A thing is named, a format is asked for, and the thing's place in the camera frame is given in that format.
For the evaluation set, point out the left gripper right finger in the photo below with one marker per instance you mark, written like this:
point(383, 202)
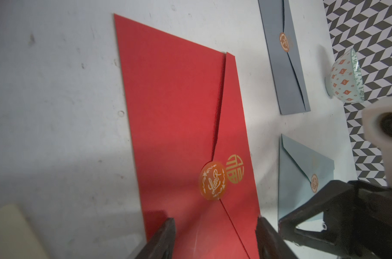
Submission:
point(270, 244)

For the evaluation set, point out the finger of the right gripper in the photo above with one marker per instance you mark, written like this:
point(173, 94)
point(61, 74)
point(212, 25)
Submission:
point(334, 203)

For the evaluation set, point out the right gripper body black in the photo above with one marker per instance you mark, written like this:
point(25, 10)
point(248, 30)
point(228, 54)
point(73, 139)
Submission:
point(372, 226)

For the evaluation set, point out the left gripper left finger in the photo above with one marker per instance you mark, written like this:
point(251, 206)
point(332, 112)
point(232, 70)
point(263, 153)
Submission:
point(161, 244)

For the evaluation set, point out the red envelope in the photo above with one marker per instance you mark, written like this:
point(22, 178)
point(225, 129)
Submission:
point(190, 143)

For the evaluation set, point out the dark grey envelope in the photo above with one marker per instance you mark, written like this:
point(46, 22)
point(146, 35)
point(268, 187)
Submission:
point(284, 57)

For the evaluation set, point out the light blue envelope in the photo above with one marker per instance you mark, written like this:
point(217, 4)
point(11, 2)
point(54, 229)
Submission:
point(302, 173)

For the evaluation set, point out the cream yellow envelope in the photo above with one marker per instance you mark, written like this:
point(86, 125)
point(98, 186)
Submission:
point(17, 238)

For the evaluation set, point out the patterned ceramic bowl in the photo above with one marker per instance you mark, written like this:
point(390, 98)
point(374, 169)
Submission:
point(345, 81)

